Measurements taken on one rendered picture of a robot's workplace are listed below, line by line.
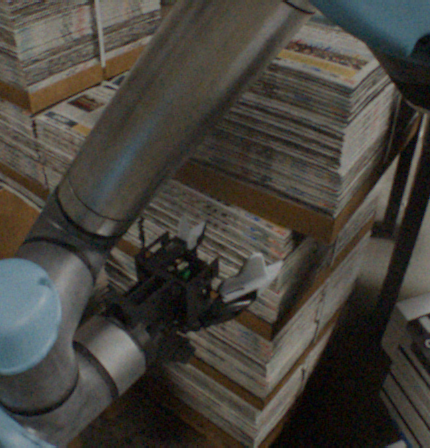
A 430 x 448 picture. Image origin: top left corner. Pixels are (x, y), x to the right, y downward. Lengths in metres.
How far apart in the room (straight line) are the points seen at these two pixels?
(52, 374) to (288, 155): 0.39
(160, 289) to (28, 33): 0.63
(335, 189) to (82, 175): 0.33
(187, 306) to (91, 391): 0.13
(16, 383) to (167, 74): 0.25
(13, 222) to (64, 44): 0.39
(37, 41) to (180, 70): 0.70
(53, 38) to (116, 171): 0.67
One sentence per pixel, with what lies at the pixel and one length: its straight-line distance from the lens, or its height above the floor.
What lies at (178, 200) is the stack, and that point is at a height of 0.80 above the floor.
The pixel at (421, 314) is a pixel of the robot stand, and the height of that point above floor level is 0.77.
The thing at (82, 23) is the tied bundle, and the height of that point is 0.97.
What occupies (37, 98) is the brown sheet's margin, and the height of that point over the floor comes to 0.86.
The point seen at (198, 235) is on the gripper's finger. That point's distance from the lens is 0.65.
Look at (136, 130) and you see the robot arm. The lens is 0.37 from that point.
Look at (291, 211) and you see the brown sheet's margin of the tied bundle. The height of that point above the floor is 0.87.
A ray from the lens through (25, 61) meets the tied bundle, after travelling 1.01.
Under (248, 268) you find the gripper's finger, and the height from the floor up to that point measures 0.89.
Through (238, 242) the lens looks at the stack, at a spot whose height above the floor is 0.78.
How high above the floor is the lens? 1.29
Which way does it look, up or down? 40 degrees down
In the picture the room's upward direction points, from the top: straight up
